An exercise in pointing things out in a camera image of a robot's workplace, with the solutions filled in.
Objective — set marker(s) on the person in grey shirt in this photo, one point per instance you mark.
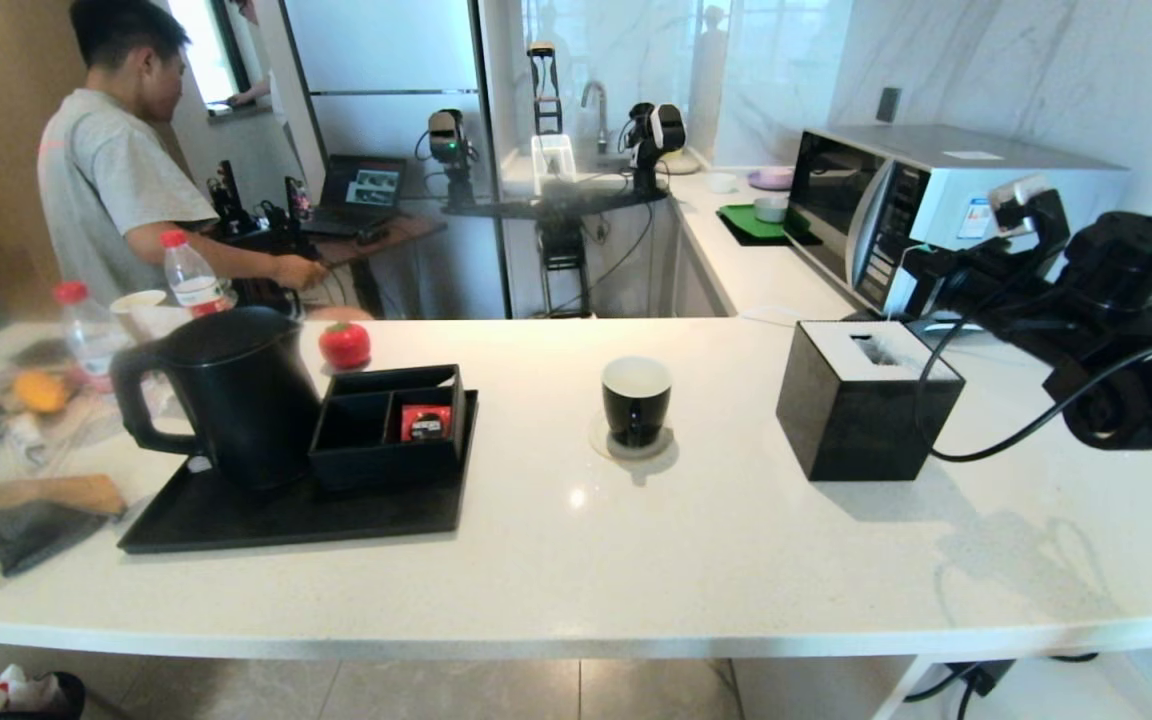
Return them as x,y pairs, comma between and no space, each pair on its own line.
106,190

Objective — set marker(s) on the orange food item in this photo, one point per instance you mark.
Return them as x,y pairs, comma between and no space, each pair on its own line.
41,392

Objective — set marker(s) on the red tomato-shaped toy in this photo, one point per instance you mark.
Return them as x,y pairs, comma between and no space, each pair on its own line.
344,346

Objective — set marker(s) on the black trash bin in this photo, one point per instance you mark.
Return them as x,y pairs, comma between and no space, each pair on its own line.
41,700

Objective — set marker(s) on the black electric kettle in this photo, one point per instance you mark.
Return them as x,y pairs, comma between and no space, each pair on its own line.
246,420

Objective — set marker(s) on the person in white T-shirt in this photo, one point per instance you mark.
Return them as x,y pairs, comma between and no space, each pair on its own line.
251,92

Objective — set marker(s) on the grey lower kitchen cabinet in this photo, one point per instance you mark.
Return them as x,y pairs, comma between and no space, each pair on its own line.
696,280

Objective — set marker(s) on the black mug white inside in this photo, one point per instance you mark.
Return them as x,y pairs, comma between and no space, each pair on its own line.
636,415

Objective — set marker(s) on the black compartment organizer box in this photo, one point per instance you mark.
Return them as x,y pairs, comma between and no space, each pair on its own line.
366,475

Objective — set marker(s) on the brown wooden desk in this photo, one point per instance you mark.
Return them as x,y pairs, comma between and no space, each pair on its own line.
406,230

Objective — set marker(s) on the clear water bottle red cap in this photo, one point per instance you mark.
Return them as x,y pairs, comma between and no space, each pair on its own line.
194,285
91,335

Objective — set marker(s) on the white plastic frame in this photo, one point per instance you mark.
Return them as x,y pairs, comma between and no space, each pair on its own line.
539,166

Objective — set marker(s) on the small white bowl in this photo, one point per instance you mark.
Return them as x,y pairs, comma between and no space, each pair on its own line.
721,182

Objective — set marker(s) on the dark wall switch plate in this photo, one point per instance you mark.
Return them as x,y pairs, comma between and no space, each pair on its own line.
886,104

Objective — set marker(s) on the black computer mouse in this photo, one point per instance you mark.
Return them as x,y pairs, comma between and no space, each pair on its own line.
373,236

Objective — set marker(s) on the round translucent coaster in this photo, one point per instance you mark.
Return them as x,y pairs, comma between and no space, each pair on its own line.
598,447

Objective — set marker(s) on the black handheld controller rig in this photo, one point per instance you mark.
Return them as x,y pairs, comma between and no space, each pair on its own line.
266,240

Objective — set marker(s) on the dark-framed window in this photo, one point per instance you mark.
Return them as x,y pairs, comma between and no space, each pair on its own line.
206,60

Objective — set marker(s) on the chrome sink faucet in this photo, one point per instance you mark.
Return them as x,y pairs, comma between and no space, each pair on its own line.
599,106

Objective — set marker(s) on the silver microwave oven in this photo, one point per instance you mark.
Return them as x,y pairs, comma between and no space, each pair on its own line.
936,195

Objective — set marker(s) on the black laptop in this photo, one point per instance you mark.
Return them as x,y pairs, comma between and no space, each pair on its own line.
361,188

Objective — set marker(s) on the small white cup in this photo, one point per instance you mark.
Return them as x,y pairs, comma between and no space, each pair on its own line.
769,208

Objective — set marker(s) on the green tray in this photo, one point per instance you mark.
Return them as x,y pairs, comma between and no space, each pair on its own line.
744,224

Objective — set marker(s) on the paper cup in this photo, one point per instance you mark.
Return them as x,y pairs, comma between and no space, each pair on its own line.
141,300

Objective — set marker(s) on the black upright gripper tool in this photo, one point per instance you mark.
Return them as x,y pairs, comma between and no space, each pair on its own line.
544,96

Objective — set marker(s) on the brown and black cloth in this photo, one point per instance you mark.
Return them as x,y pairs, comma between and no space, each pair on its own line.
16,530

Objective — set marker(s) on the beige round dish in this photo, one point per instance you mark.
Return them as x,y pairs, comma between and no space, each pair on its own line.
681,163

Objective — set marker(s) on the black tissue box white top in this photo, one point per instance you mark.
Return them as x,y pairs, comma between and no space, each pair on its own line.
861,430

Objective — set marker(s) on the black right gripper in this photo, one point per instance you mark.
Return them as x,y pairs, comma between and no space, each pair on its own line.
996,285

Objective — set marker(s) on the black teleoperation stand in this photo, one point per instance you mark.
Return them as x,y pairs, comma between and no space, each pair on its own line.
561,255

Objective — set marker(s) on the red sachet packet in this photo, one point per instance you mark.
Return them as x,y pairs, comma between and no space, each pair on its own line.
426,422

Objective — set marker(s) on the black rectangular serving tray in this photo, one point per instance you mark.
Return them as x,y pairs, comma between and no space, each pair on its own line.
336,525

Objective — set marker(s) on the tea bag with white tag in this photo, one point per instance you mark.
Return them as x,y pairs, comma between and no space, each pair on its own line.
876,350

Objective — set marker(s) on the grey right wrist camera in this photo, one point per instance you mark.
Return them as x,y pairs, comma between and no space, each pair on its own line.
1014,198

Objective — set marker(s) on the grey refrigerator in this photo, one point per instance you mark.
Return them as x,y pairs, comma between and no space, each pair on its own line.
386,100

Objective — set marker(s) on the black camera on stand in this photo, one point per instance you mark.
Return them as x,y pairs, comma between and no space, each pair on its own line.
448,136

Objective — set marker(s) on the purple plate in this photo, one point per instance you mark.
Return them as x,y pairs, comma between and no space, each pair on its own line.
771,178

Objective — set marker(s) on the clear plastic food container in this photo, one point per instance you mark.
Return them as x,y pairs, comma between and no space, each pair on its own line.
56,430

